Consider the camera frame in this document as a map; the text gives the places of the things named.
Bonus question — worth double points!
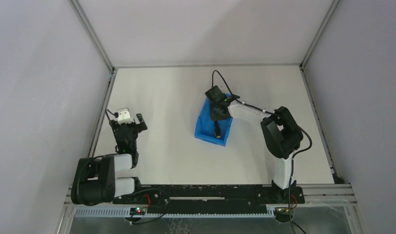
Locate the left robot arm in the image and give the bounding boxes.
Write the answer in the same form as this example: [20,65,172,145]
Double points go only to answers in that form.
[71,109,147,206]

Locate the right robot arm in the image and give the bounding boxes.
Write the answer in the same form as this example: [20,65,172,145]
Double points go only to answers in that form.
[205,86,303,191]

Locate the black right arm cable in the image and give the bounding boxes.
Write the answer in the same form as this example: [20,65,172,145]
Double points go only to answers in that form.
[212,69,313,234]

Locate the blue plastic storage bin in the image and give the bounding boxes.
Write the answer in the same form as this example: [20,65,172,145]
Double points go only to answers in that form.
[194,99,233,147]

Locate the aluminium frame front rail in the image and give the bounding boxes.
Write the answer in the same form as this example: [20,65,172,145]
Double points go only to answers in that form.
[64,184,357,218]

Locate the small green circuit board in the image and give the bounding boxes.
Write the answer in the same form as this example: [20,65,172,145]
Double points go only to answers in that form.
[129,207,147,216]

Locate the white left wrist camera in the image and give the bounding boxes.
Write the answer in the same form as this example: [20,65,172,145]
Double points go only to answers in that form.
[117,108,135,125]

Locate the black yellow handled screwdriver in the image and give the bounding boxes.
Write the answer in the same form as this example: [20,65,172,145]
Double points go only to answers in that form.
[214,121,221,139]

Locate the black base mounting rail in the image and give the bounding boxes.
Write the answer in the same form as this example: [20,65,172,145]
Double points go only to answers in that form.
[112,184,305,215]

